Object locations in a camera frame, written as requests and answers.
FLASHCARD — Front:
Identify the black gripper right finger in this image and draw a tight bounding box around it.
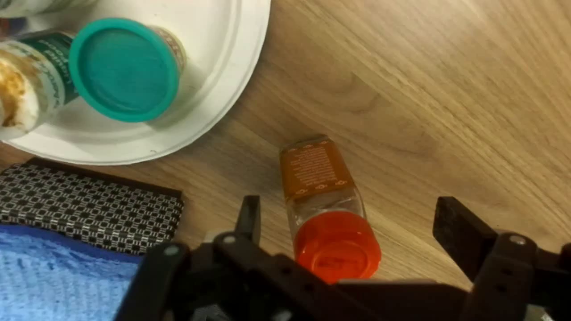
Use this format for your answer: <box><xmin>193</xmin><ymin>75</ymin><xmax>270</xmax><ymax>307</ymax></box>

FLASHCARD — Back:
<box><xmin>432</xmin><ymin>194</ymin><xmax>571</xmax><ymax>321</ymax></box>

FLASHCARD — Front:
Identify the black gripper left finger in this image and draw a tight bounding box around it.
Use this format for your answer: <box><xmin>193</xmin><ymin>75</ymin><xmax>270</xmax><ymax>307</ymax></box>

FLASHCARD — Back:
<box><xmin>115</xmin><ymin>194</ymin><xmax>382</xmax><ymax>321</ymax></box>

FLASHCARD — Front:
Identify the orange cap spice jar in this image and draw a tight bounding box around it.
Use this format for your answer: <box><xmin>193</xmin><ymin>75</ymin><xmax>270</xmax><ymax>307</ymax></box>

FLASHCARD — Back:
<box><xmin>279</xmin><ymin>134</ymin><xmax>384</xmax><ymax>285</ymax></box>

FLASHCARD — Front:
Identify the yellow tub teal lid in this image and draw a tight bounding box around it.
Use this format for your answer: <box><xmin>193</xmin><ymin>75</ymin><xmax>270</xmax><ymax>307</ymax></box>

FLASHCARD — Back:
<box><xmin>68</xmin><ymin>16</ymin><xmax>190</xmax><ymax>125</ymax></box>

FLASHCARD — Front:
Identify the white paper plate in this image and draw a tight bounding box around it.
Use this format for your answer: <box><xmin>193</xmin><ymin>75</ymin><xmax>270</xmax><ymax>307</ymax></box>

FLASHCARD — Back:
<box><xmin>0</xmin><ymin>0</ymin><xmax>273</xmax><ymax>168</ymax></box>

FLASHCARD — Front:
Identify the blue sponge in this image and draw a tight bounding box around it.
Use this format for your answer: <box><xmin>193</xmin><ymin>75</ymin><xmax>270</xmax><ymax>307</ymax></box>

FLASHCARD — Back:
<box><xmin>0</xmin><ymin>223</ymin><xmax>145</xmax><ymax>321</ymax></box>

